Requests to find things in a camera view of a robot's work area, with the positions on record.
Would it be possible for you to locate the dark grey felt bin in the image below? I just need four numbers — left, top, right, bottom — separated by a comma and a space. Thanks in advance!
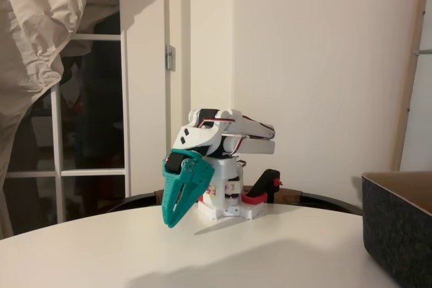
360, 170, 432, 288

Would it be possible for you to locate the black clamp with red pad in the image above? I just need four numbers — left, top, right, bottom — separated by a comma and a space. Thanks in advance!
242, 168, 283, 206

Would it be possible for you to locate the white glazed door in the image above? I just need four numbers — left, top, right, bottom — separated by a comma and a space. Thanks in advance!
0, 7, 132, 225

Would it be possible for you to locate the dark wooden chair back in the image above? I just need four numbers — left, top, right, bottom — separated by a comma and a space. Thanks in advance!
107, 186, 364, 215

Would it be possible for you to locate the silver door hinge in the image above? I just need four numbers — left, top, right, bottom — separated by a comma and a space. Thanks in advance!
164, 45, 176, 71

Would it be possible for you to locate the beige crumpled sheet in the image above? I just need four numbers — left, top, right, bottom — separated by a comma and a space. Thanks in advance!
0, 0, 163, 239

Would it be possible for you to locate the red white black servo cable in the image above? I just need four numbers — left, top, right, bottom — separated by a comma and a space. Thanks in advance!
198, 117, 244, 130
232, 134, 249, 157

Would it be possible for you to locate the light wooden frame post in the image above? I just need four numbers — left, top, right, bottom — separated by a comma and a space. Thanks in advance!
389, 0, 432, 173

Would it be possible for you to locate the translucent grey frame panel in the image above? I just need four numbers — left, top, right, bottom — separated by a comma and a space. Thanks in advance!
403, 0, 432, 173

